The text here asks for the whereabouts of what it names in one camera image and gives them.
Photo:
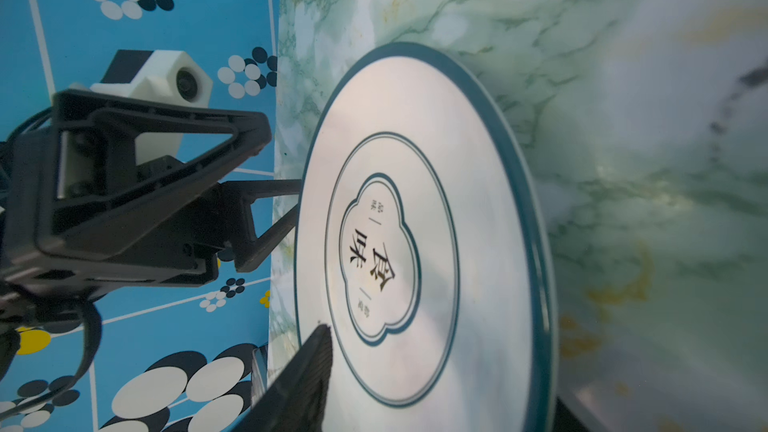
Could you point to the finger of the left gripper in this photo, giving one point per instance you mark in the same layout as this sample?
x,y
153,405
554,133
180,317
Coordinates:
x,y
155,234

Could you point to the white plate teal emblem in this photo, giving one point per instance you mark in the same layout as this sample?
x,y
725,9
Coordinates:
x,y
421,245

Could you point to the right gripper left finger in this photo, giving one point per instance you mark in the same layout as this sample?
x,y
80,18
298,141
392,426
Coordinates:
x,y
296,401

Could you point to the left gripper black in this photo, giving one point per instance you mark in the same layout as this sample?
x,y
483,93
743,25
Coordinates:
x,y
106,173

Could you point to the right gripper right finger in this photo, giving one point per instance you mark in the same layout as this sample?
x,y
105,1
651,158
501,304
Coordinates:
x,y
565,421

